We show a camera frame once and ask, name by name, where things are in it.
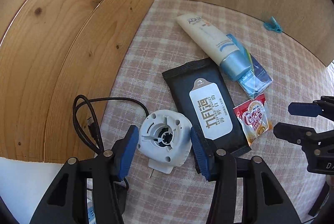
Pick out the white round plug device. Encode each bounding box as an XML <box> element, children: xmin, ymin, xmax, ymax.
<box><xmin>137</xmin><ymin>109</ymin><xmax>192</xmax><ymax>174</ymax></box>

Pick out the pine wood wall panel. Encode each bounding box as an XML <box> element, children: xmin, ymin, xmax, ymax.
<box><xmin>1</xmin><ymin>0</ymin><xmax>154</xmax><ymax>163</ymax></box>

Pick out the black device cable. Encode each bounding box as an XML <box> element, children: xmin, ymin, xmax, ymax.
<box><xmin>72</xmin><ymin>94</ymin><xmax>150</xmax><ymax>155</ymax></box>

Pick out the black wet wipes pack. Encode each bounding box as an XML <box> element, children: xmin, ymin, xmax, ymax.
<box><xmin>162</xmin><ymin>58</ymin><xmax>251</xmax><ymax>157</ymax></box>

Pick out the white AQUA sunscreen tube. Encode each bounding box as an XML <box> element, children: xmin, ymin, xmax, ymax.
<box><xmin>177</xmin><ymin>13</ymin><xmax>251</xmax><ymax>81</ymax></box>

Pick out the teal clothespin by board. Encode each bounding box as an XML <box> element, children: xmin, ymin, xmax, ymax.
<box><xmin>263</xmin><ymin>16</ymin><xmax>282</xmax><ymax>33</ymax></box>

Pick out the blue foil sachet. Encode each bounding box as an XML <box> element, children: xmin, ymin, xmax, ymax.
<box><xmin>227</xmin><ymin>34</ymin><xmax>273</xmax><ymax>100</ymax></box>

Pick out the Coffee mate sachet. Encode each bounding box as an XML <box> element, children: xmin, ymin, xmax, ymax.
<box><xmin>233</xmin><ymin>93</ymin><xmax>273</xmax><ymax>146</ymax></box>

